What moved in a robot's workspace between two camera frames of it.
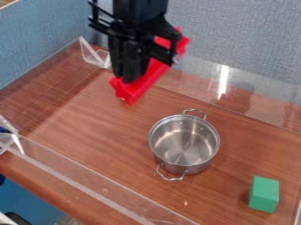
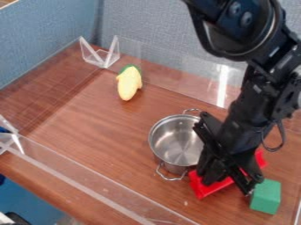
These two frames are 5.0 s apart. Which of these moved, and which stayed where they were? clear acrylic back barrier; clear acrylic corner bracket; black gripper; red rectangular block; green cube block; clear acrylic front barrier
Moved: black gripper; red rectangular block
Stayed: clear acrylic back barrier; clear acrylic corner bracket; green cube block; clear acrylic front barrier
